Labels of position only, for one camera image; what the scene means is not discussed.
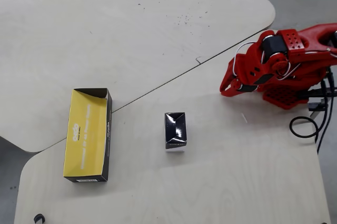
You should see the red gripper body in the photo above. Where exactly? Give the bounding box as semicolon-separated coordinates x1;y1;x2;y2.
233;43;280;93

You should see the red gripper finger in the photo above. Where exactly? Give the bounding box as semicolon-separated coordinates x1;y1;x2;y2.
219;60;239;96
223;83;261;98

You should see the small black white carton box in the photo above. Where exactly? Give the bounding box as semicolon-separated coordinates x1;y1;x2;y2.
164;111;187;153

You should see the red robot arm with base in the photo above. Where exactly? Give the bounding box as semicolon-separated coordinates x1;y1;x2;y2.
259;23;337;111

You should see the long open black yellow box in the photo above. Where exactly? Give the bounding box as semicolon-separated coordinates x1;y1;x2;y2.
63;88;113;183

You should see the black table clamp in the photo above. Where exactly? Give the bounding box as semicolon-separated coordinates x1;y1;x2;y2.
306;87;329;112

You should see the white wrist wire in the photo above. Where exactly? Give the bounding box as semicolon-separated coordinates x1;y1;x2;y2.
231;40;298;80

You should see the black power cable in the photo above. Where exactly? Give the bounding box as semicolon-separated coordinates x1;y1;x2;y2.
289;67;336;154

